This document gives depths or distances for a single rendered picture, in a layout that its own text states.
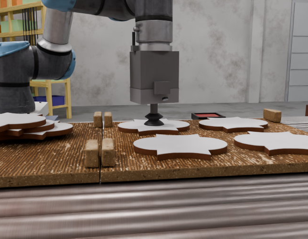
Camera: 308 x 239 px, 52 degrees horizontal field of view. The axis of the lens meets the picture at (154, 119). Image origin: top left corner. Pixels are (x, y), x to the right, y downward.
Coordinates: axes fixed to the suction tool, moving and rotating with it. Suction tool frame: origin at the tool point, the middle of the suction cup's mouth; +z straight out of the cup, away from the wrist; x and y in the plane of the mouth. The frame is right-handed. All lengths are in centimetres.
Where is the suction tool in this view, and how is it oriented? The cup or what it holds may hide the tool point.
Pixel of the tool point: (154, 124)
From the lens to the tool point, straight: 66.9
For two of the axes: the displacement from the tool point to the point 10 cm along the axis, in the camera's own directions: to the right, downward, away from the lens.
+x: -4.0, -1.6, 9.0
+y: 9.2, -0.7, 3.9
